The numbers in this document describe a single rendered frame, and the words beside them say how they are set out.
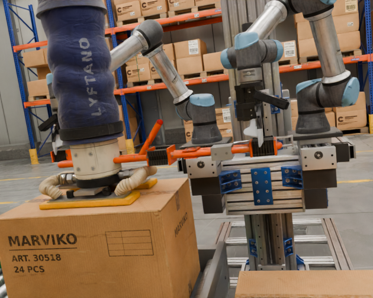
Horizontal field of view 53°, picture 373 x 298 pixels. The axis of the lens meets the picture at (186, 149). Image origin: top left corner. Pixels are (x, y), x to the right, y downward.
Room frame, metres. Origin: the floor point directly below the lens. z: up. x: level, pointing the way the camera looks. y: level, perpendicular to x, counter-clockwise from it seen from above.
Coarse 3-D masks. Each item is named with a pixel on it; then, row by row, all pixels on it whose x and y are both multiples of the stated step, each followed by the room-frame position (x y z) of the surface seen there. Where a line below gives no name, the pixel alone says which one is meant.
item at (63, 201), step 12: (72, 192) 1.27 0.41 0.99; (108, 192) 1.23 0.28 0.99; (132, 192) 1.25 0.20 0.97; (48, 204) 1.24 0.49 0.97; (60, 204) 1.23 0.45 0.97; (72, 204) 1.22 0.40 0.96; (84, 204) 1.21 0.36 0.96; (96, 204) 1.19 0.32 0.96; (108, 204) 1.18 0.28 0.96; (120, 204) 1.17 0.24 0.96
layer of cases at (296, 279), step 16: (240, 272) 1.41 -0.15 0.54; (256, 272) 1.40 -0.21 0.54; (272, 272) 1.38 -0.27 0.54; (288, 272) 1.36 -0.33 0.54; (304, 272) 1.35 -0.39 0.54; (320, 272) 1.33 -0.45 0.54; (336, 272) 1.32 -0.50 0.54; (352, 272) 1.30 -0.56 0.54; (368, 272) 1.29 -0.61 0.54; (240, 288) 1.29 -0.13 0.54; (256, 288) 1.28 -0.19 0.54; (272, 288) 1.26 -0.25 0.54; (288, 288) 1.25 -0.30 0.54; (304, 288) 1.24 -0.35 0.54; (320, 288) 1.22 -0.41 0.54; (336, 288) 1.21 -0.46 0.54; (352, 288) 1.20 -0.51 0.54; (368, 288) 1.19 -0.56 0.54
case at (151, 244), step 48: (144, 192) 1.31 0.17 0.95; (0, 240) 1.21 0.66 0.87; (48, 240) 1.17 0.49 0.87; (96, 240) 1.13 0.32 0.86; (144, 240) 1.09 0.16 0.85; (192, 240) 1.40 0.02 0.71; (48, 288) 1.18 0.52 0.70; (96, 288) 1.14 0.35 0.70; (144, 288) 1.10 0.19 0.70; (192, 288) 1.31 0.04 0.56
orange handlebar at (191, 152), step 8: (240, 144) 1.23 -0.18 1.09; (248, 144) 1.22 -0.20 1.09; (280, 144) 1.16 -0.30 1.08; (176, 152) 1.24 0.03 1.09; (184, 152) 1.23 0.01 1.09; (192, 152) 1.22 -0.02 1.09; (200, 152) 1.22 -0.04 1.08; (208, 152) 1.21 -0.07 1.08; (232, 152) 1.19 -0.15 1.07; (240, 152) 1.18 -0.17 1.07; (248, 152) 1.18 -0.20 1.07; (64, 160) 1.40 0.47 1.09; (120, 160) 1.29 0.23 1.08; (128, 160) 1.28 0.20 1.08; (136, 160) 1.28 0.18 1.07; (144, 160) 1.27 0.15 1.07
